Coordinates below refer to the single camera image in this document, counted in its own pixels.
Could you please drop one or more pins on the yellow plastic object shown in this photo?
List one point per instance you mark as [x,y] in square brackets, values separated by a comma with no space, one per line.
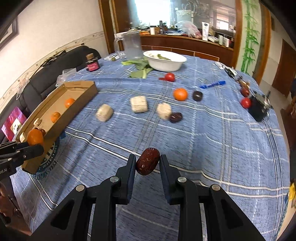
[292,191]

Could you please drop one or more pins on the brown cardboard tray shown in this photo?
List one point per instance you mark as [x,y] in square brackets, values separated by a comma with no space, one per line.
[57,102]

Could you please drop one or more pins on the dark jar pink label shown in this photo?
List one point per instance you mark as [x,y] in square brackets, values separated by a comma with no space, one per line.
[92,63]

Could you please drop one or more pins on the blue pen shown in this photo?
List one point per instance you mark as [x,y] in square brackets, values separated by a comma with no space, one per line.
[212,84]

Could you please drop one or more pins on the crumpled clear plastic wrap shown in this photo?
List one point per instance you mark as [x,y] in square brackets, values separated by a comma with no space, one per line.
[22,87]

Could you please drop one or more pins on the brown wooden door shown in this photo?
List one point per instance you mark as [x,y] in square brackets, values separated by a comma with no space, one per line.
[284,67]

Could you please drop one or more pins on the black leather sofa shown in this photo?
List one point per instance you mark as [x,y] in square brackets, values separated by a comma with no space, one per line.
[76,55]

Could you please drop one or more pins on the black and gold stick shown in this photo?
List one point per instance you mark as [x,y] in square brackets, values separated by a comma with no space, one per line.
[53,56]

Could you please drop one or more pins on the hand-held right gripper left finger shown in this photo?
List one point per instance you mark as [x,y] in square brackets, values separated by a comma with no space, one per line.
[131,172]

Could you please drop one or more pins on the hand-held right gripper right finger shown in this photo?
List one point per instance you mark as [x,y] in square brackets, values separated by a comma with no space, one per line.
[164,173]

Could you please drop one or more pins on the white bowl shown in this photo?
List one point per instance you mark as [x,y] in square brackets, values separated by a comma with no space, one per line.
[164,62]

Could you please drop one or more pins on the white lotion tube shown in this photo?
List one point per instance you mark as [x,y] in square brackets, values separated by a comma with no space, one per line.
[205,30]

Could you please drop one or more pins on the red tomato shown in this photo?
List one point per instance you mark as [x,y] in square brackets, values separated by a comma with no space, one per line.
[245,102]
[170,77]

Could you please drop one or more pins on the red brown small trinkets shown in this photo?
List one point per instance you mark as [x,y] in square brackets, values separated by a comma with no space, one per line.
[244,90]

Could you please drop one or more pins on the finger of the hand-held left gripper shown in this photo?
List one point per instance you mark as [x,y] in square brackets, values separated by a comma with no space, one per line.
[32,154]
[11,146]

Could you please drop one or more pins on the dark red jujube date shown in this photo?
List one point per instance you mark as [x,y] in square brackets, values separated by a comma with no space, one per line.
[42,132]
[175,117]

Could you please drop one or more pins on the dark picture frame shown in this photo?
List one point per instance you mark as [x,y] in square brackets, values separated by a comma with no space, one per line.
[9,32]

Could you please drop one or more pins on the red gift bag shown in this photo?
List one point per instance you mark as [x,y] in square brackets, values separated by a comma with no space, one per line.
[13,120]

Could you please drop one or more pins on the dark round plum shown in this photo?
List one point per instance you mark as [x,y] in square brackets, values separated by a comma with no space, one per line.
[197,95]

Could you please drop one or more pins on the clear plastic bag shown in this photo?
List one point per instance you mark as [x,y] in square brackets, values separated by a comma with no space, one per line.
[66,75]

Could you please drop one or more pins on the green bamboo wall painting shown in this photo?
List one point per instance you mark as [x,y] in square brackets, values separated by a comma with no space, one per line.
[251,34]

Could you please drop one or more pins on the pale steamed bun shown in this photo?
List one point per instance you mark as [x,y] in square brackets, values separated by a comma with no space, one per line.
[104,112]

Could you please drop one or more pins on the plastic bag with red contents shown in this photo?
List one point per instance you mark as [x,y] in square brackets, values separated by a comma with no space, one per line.
[189,27]

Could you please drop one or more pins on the small black box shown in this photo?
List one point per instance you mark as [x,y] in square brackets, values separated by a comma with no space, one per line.
[259,109]

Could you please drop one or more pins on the large red jujube date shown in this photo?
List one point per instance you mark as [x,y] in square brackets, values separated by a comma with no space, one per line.
[148,161]

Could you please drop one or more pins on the orange tangerine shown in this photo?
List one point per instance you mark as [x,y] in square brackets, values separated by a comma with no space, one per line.
[69,102]
[180,94]
[34,137]
[55,117]

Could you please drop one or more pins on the wooden sideboard counter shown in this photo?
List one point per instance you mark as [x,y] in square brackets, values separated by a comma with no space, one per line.
[185,45]

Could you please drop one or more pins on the green leafy vegetable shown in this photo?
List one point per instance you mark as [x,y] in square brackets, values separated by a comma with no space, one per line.
[138,68]

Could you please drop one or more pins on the clear glass mug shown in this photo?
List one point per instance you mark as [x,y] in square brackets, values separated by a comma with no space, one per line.
[131,45]

